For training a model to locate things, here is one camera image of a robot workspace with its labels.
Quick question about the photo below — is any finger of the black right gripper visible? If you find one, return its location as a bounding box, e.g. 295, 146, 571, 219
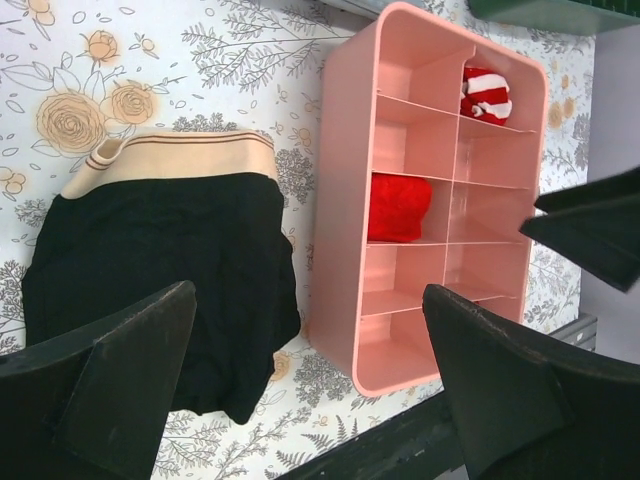
520, 167, 639, 293

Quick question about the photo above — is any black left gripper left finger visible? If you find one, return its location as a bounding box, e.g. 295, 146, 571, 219
1, 281, 196, 479

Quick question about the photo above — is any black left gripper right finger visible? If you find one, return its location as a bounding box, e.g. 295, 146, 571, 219
423, 284, 639, 479

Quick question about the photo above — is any black underwear beige waistband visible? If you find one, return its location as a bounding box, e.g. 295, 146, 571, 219
21, 130, 301, 425

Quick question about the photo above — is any pink divided organizer box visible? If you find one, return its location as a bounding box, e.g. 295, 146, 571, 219
308, 2, 548, 397

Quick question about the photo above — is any red white striped rolled garment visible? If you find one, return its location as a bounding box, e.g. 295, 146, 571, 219
460, 67, 512, 126

